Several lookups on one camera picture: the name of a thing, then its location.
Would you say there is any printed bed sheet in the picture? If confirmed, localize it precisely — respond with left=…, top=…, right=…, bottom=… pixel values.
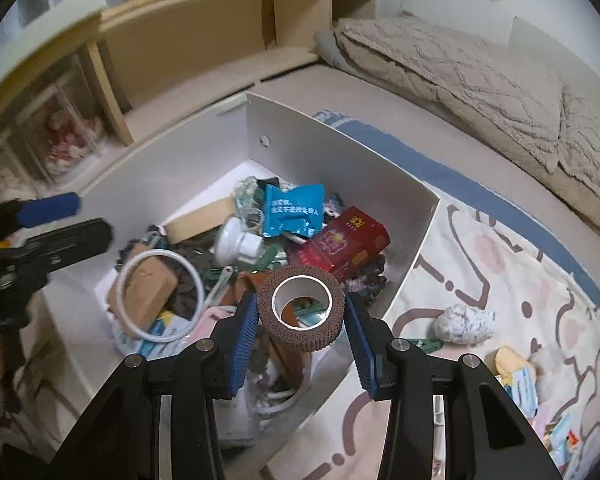
left=260, top=195, right=600, bottom=480

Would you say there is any small colourful packet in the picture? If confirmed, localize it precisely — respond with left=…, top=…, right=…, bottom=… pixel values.
left=542, top=407, right=583, bottom=461

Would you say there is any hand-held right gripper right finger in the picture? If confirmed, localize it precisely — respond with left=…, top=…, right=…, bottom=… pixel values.
left=344, top=291, right=563, bottom=480

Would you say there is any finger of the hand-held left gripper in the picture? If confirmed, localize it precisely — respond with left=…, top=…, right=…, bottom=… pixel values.
left=22, top=218, right=113, bottom=273
left=0, top=191, right=82, bottom=233

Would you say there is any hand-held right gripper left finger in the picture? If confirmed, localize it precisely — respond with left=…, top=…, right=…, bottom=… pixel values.
left=42, top=291, right=259, bottom=480

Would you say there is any brown tape roll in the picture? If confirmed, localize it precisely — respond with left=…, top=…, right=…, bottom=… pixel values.
left=257, top=267, right=347, bottom=356

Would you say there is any wedge wooden block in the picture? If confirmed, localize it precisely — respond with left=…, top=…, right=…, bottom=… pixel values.
left=164, top=196, right=239, bottom=244

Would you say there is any carved wooden board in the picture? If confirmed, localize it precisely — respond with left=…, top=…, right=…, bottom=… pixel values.
left=104, top=257, right=180, bottom=329

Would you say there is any bright blue packet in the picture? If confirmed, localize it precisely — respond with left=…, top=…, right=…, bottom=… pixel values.
left=261, top=183, right=327, bottom=239

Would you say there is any red carton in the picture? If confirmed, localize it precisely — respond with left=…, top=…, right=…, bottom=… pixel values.
left=296, top=205, right=392, bottom=285

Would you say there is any white plastic suction cup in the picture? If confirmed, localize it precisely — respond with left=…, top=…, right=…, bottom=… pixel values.
left=214, top=216, right=267, bottom=267

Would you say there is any white cardboard box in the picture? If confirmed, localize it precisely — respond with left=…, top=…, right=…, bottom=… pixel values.
left=20, top=91, right=441, bottom=453

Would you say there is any clear storage drawer unit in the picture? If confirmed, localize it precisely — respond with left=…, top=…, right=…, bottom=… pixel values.
left=0, top=52, right=108, bottom=201

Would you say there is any white plastic ring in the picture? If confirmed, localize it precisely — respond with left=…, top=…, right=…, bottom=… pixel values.
left=257, top=350, right=312, bottom=418
left=116, top=251, right=204, bottom=344

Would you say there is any pink plastic item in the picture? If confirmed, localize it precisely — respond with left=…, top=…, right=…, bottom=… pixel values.
left=194, top=306, right=237, bottom=333

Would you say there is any beige quilted blanket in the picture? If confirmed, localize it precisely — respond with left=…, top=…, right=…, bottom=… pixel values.
left=314, top=14, right=600, bottom=256

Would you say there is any wooden headboard shelf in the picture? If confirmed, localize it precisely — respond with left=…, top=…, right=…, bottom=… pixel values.
left=80, top=0, right=379, bottom=147

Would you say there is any dark floral cloth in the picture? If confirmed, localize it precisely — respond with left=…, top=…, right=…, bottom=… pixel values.
left=330, top=255, right=387, bottom=306

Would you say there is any clear plastic wrapper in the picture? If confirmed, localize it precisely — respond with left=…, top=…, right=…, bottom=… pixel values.
left=232, top=176, right=267, bottom=233

